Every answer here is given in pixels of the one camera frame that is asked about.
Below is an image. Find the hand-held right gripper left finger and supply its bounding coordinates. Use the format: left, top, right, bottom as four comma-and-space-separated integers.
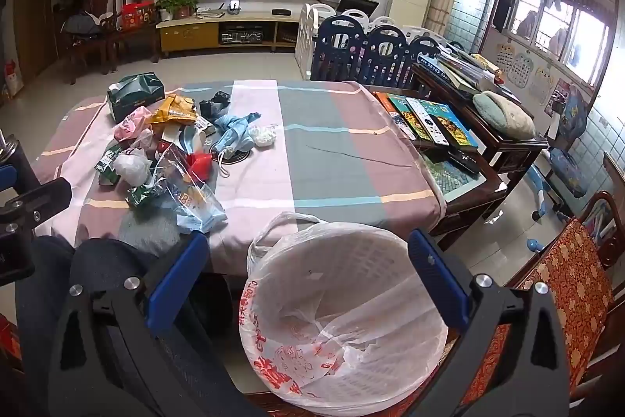
48, 230, 268, 417

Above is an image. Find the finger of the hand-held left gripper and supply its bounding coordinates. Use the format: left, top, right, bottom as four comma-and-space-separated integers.
0, 177, 74, 225
0, 134, 44, 194

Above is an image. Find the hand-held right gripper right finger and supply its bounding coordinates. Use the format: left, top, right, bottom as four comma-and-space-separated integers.
407, 229, 572, 417

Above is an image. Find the green snack packet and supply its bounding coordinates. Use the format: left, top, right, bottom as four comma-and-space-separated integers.
99, 142, 124, 186

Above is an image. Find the clear plastic bag blue print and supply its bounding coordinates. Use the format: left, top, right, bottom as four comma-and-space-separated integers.
156, 146, 229, 234

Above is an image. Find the green wrapper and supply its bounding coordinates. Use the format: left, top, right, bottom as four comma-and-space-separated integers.
126, 183, 166, 209

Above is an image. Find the white plastic bag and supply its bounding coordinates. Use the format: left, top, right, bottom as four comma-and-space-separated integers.
114, 148, 153, 186

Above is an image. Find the pink plastic bag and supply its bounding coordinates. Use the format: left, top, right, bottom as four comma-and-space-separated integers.
114, 106, 153, 142

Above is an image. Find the red cardboard packet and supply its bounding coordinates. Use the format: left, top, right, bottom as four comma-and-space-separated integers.
187, 152, 214, 179

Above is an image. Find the white basket with plastic liner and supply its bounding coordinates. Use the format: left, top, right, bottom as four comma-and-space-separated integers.
239, 212, 449, 415

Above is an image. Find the white blue striped carton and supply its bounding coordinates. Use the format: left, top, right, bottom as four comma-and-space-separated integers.
180, 126, 212, 155

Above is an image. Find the yellow snack packet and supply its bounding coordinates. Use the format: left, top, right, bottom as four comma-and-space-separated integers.
148, 93, 199, 125

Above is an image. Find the blue face mask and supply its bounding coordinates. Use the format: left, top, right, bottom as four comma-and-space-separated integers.
211, 111, 265, 176

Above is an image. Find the black wrapper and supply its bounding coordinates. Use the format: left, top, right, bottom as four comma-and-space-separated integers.
199, 91, 231, 119

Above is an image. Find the wooden coffee table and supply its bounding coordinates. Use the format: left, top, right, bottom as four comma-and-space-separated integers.
422, 146, 509, 238

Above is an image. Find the black remote control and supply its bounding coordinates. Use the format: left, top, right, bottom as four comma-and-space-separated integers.
446, 150, 482, 177

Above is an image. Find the green tissue box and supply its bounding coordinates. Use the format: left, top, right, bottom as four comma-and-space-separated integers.
106, 74, 167, 123

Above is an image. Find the red patterned seat cushion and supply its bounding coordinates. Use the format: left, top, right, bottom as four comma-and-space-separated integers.
391, 217, 617, 417

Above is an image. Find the dark wooden side table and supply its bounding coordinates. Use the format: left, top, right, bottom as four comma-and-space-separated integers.
412, 60, 550, 222

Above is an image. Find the stack of colourful books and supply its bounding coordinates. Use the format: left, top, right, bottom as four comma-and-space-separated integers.
388, 95, 480, 150

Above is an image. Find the white remote control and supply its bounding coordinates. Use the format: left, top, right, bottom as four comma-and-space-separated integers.
406, 98, 450, 147

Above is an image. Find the striped tablecloth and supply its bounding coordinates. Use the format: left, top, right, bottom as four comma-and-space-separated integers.
32, 79, 447, 261

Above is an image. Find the dark bag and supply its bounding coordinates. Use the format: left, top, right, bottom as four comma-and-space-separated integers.
61, 11, 103, 39

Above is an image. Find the blue children's chair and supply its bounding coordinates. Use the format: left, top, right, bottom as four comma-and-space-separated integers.
526, 85, 593, 222

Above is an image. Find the green beige cushion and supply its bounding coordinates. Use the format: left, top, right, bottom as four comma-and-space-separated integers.
473, 91, 537, 139

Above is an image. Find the wooden bench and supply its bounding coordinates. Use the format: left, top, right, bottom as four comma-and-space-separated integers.
244, 190, 625, 417

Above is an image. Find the orange book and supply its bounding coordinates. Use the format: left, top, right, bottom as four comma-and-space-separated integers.
373, 92, 407, 116

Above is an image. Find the red gift box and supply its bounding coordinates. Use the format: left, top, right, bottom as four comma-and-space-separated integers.
120, 0, 157, 31

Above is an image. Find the yellow wooden TV cabinet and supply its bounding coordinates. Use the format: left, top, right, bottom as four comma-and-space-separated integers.
156, 4, 301, 56

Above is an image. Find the potted green plant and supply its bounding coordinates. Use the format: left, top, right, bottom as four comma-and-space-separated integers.
157, 0, 200, 21

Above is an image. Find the blue baby fence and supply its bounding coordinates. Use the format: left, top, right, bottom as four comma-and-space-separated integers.
310, 15, 440, 86

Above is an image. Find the black audio receiver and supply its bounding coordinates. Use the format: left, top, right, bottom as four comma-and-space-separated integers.
220, 31, 265, 46

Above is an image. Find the white baby fence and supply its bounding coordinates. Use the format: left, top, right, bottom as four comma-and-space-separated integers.
293, 2, 440, 81

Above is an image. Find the black laptop screen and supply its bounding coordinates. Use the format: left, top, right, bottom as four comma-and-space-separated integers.
337, 0, 380, 18

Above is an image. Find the window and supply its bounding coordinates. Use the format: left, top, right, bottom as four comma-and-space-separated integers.
508, 0, 617, 91

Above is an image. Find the wall calendar chart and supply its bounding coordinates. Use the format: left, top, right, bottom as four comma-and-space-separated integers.
534, 65, 558, 106
493, 43, 518, 79
512, 53, 536, 91

